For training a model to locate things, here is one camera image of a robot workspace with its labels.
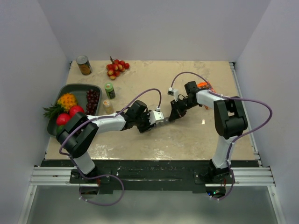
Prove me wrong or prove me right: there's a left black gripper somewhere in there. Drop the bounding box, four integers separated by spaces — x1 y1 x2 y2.
135 110 156 133

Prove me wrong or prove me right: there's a purple cable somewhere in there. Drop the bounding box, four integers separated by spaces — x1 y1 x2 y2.
171 71 273 201
58 88 163 206

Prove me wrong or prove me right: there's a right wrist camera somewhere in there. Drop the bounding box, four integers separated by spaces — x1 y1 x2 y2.
167 87 179 101

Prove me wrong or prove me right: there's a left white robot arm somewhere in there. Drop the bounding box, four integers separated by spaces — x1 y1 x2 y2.
56 100 164 183

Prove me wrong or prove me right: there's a grey weekly pill organizer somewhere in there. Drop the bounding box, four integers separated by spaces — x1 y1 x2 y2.
156 118 170 126

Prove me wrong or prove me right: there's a red cherry bunch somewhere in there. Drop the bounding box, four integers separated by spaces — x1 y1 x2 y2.
106 56 130 80

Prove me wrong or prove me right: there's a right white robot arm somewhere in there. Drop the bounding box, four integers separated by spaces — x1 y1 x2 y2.
168 81 248 183

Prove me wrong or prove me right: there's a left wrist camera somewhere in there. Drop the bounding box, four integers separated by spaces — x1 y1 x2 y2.
149 106 164 125

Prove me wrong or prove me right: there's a red toy fruit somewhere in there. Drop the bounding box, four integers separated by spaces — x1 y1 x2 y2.
56 113 71 126

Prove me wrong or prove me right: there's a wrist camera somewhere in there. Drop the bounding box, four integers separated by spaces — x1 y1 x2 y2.
149 106 164 125
167 87 179 101

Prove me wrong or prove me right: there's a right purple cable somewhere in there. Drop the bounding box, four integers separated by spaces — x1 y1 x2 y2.
171 71 273 201

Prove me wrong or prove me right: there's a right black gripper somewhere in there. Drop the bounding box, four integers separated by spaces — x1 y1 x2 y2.
170 98 198 122

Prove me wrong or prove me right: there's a dark purple grape bunch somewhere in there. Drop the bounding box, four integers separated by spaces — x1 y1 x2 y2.
86 89 100 115

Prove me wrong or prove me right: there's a black base frame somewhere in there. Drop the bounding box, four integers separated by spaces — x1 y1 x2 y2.
41 159 260 194

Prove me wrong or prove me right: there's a green toy lime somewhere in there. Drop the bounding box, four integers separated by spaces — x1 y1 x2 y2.
57 125 64 133

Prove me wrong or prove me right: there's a toy pineapple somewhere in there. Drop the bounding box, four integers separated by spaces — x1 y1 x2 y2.
43 93 78 119

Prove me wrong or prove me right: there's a red toy apple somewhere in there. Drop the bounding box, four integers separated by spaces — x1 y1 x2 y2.
69 105 85 117

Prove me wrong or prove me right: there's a green lid bottle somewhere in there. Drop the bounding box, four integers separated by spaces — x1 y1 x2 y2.
104 83 116 99

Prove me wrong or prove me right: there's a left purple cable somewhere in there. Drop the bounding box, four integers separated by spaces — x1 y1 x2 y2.
58 88 163 206

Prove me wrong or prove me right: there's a tin food can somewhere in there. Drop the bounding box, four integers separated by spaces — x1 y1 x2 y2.
76 56 92 75

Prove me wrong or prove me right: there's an orange cardboard box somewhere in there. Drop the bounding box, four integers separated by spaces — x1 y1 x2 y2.
196 82 217 110

